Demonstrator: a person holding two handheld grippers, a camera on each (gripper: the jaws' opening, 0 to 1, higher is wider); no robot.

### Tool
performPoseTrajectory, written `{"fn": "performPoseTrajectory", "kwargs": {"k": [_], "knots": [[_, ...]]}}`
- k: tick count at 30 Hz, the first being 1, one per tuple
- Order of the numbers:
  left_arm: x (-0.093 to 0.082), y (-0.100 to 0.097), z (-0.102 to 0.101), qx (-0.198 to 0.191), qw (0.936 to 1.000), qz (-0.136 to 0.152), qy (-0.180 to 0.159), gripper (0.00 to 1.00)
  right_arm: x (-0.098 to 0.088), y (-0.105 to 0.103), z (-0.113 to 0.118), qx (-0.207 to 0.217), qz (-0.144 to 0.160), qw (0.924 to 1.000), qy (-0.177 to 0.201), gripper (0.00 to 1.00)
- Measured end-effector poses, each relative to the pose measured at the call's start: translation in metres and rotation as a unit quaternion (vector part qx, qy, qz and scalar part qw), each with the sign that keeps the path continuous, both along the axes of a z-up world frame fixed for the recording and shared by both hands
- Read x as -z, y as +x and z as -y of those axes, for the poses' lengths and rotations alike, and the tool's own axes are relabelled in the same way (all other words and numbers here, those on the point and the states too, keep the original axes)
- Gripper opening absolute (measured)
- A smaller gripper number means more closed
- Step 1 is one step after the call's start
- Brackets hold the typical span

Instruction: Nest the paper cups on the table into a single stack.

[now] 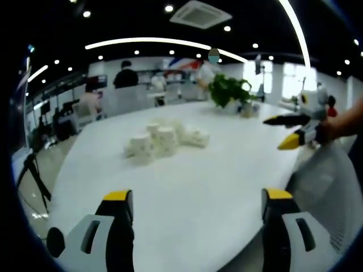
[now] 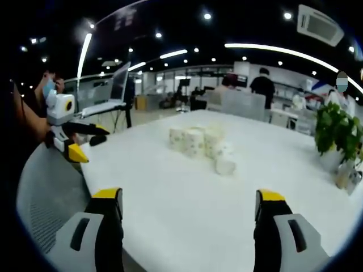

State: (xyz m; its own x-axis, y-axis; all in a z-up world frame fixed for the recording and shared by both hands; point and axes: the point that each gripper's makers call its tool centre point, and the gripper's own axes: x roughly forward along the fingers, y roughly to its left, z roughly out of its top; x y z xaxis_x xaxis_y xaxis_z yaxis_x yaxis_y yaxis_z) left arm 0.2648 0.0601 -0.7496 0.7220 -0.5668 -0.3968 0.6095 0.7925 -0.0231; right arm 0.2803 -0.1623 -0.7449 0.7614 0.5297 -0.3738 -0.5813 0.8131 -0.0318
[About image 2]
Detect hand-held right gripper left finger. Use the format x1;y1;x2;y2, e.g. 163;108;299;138
46;187;125;272

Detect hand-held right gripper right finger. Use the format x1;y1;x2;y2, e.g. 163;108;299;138
253;189;331;272

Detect small black object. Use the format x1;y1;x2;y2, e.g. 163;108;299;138
90;135;108;147

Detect laptop stand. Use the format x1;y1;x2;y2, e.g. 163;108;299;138
112;105;133;133

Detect grey mesh chair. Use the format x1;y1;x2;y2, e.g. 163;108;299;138
15;143;93;256

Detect open silver laptop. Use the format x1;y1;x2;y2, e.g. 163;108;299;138
81;61;132;117

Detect long ceiling light strip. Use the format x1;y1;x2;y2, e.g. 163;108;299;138
224;42;363;95
159;49;188;60
77;33;93;79

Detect cardboard box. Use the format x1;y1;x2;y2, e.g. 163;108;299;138
135;96;149;111

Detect clear glass jars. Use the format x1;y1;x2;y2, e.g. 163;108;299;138
335;160;363;196

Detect white table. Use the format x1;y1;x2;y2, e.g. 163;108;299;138
80;109;363;272

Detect green potted plant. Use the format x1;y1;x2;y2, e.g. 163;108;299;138
314;101;363;174

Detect grey desk partition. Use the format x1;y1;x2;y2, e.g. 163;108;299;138
206;90;267;121

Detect ceiling air conditioner unit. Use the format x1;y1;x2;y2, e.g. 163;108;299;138
297;4;345;48

